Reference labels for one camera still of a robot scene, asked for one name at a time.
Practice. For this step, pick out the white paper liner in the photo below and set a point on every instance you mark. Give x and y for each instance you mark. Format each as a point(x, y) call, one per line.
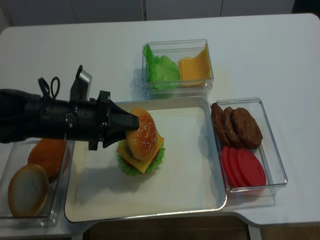
point(176, 184)

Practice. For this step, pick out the red tomato slice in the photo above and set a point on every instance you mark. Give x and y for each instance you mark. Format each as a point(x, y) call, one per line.
point(235, 178)
point(227, 168)
point(250, 168)

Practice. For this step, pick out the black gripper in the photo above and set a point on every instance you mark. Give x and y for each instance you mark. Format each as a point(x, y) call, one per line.
point(86, 121)

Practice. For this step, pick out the clear box lettuce cheese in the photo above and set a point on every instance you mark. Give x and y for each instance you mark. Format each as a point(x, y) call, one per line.
point(177, 50)

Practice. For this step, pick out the smooth orange bun bottom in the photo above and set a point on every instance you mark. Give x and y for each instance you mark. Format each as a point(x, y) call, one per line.
point(49, 155)

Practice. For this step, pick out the brown patty left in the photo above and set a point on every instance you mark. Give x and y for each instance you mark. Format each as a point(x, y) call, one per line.
point(217, 121)

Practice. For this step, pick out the green lettuce leaf in box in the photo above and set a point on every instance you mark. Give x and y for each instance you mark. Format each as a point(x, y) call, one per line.
point(162, 72)

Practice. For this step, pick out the clear box of buns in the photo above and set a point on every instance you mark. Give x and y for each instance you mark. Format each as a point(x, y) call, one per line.
point(49, 215)

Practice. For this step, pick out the red tomato slice middle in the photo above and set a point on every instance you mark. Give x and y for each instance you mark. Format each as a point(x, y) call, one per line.
point(235, 178)

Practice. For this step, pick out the silver metal tray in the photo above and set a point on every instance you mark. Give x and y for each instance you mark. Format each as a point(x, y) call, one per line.
point(213, 197)

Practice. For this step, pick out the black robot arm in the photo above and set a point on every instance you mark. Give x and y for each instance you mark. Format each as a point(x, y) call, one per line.
point(24, 115)

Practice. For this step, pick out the yellow cheese slices in box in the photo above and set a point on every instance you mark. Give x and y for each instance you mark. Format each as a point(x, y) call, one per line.
point(194, 69)

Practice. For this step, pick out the red tomato slice right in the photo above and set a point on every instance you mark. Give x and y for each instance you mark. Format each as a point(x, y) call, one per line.
point(250, 168)

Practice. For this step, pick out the brown patty right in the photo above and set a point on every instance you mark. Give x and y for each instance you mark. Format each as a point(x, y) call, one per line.
point(246, 128)

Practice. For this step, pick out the yellow cheese slice on burger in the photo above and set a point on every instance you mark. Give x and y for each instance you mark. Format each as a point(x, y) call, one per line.
point(157, 143)

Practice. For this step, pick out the brown patty middle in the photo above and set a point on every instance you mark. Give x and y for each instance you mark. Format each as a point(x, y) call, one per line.
point(229, 129)

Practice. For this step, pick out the sesame bun top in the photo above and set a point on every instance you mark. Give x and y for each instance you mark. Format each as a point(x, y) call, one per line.
point(143, 141)

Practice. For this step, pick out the clear box patties tomatoes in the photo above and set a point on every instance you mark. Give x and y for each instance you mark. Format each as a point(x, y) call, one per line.
point(267, 153)

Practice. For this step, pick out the red tomato slice left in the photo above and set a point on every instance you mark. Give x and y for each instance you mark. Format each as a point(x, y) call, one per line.
point(227, 168)

